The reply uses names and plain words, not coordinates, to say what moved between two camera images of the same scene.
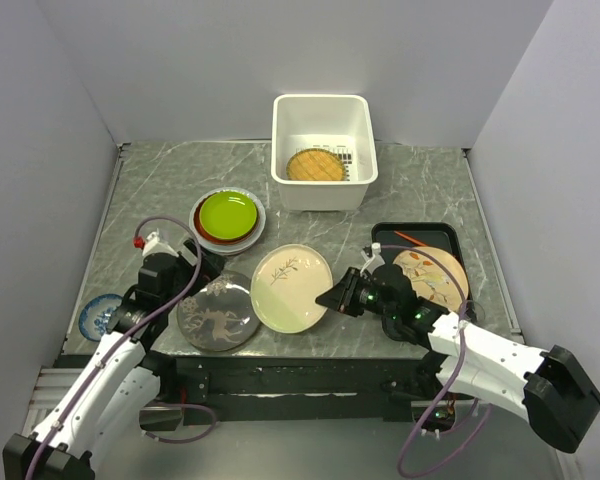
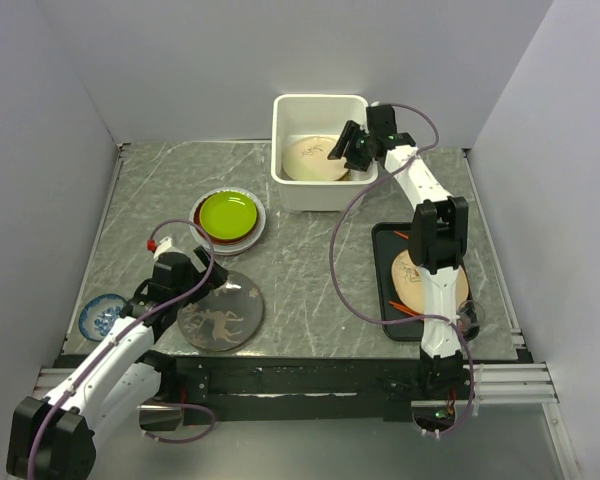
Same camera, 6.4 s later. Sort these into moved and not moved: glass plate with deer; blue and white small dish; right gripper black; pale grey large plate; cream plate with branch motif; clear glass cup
Moved: right gripper black; cream plate with branch motif
Not moved: clear glass cup; blue and white small dish; glass plate with deer; pale grey large plate
